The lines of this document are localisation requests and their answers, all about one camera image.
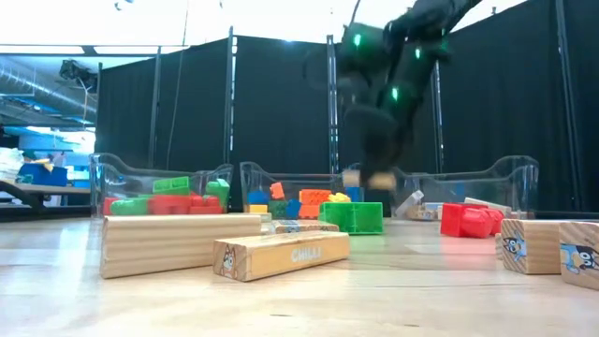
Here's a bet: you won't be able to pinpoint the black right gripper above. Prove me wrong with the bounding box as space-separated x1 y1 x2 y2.
336 21 451 182

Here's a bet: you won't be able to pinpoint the large green plastic block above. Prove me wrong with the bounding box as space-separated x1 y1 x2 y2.
317 201 385 236
205 178 232 208
152 175 191 197
110 197 151 217

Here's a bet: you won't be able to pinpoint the black curtain panel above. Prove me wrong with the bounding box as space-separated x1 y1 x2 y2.
335 40 439 188
95 39 231 172
232 35 331 188
568 0 599 212
439 0 562 186

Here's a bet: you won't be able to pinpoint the metal curtain pole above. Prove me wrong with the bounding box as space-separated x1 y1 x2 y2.
431 60 446 174
326 35 340 175
147 46 163 169
222 26 239 165

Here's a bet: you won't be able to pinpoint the wooden block grey label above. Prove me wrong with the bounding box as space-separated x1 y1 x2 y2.
394 188 426 219

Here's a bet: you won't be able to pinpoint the clear plastic bin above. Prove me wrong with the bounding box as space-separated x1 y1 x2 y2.
239 161 375 220
390 154 540 220
88 152 234 219

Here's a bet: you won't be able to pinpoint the medium green plastic block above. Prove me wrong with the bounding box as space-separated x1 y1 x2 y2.
268 199 289 220

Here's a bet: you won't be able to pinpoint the printed wooden block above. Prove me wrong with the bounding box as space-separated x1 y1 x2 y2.
212 229 352 283

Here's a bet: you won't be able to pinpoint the black hanging equipment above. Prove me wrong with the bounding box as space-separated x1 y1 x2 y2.
58 58 99 95

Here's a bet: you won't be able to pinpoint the blue storage box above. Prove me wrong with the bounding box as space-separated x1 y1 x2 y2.
17 162 69 188

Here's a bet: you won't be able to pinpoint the wooden background table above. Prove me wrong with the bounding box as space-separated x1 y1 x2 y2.
0 180 91 212

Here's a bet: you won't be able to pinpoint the white stacked items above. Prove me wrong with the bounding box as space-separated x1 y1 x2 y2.
0 147 25 184

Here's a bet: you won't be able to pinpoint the thin hanging cable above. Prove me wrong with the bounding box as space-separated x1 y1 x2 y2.
165 0 191 170

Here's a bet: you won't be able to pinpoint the silver ventilation duct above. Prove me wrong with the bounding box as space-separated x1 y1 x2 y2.
0 58 97 118

